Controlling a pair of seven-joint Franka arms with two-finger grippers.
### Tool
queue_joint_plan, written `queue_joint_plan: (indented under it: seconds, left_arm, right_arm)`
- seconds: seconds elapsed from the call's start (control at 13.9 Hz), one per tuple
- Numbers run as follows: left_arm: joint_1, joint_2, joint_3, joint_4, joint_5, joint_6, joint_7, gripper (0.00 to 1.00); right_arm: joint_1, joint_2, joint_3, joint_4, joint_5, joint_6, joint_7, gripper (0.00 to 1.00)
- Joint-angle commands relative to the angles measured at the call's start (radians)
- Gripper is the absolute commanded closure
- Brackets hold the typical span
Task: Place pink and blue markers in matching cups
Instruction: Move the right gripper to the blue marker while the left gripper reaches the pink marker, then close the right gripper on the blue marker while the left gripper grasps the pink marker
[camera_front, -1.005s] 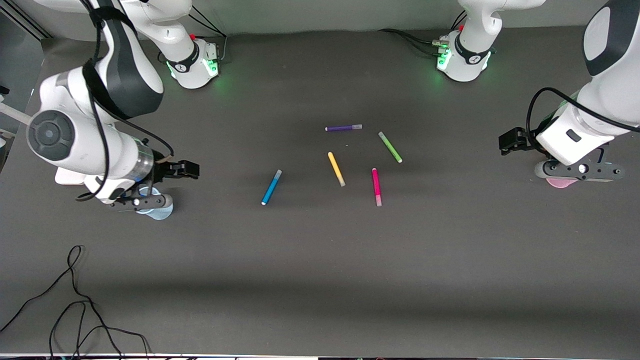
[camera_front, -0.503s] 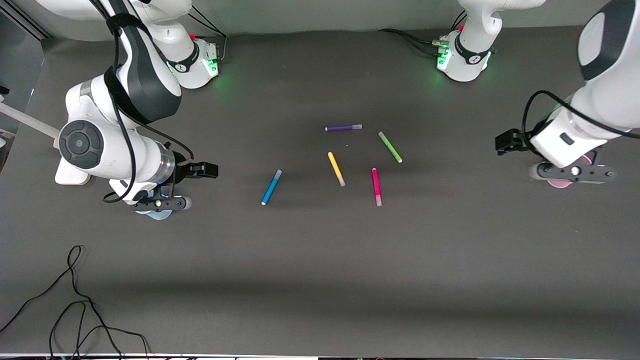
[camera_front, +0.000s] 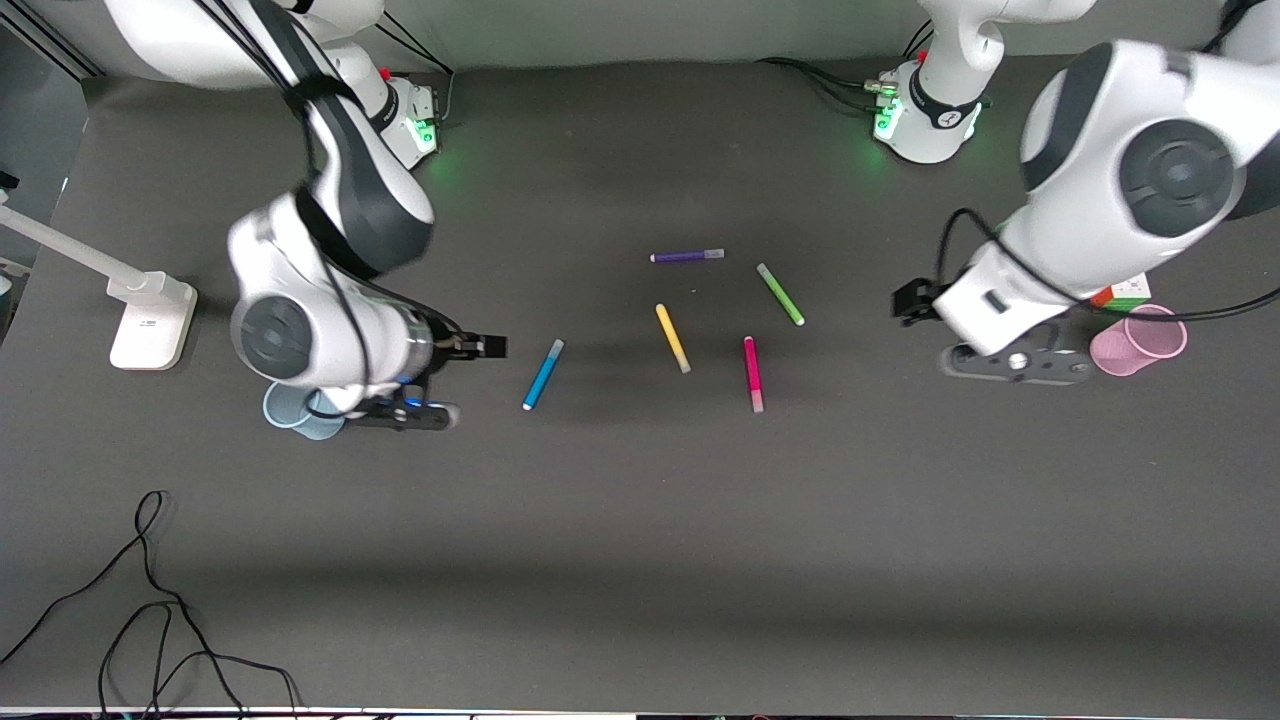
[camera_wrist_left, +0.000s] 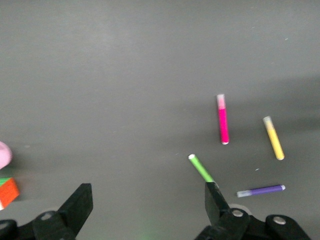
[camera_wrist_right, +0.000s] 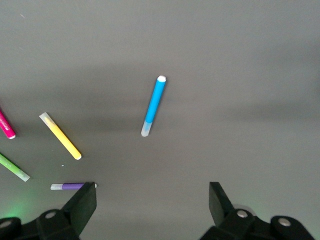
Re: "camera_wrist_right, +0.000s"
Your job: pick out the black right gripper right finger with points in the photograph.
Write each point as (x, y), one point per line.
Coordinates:
(218, 207)

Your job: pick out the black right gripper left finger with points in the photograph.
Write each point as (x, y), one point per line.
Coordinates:
(82, 207)

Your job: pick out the pink marker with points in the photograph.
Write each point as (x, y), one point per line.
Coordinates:
(6, 127)

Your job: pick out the purple marker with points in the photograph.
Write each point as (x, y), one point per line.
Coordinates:
(70, 186)

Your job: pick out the yellow marker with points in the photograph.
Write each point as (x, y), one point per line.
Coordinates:
(61, 137)

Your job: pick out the green marker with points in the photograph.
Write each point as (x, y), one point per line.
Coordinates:
(12, 168)

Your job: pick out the blue marker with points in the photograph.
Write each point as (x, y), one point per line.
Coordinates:
(155, 102)

